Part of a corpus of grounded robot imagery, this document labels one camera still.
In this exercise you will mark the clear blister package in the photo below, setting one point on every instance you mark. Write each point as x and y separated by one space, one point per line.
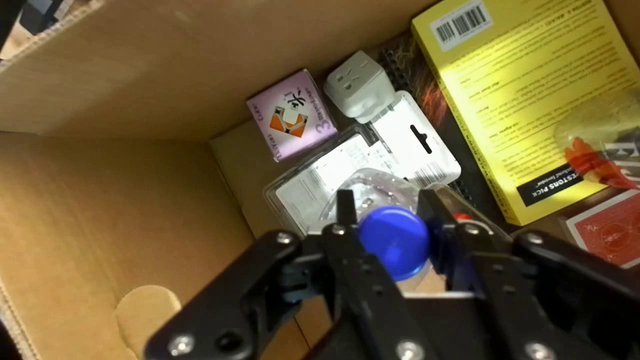
392 153

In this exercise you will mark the yellow book with barcode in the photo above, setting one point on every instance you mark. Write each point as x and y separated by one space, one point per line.
533 87

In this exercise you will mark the purple card box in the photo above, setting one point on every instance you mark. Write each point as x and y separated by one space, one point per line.
291 113

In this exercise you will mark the cardboard box white outside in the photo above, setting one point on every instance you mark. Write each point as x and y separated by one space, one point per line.
100 201

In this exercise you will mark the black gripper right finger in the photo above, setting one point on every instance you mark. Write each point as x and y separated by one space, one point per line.
510 300

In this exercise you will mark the red playing card pack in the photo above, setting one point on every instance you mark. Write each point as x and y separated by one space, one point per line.
611 231

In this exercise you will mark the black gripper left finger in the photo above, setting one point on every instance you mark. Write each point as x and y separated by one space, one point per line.
372 300

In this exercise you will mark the white charger plug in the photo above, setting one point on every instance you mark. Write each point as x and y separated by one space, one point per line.
356 83

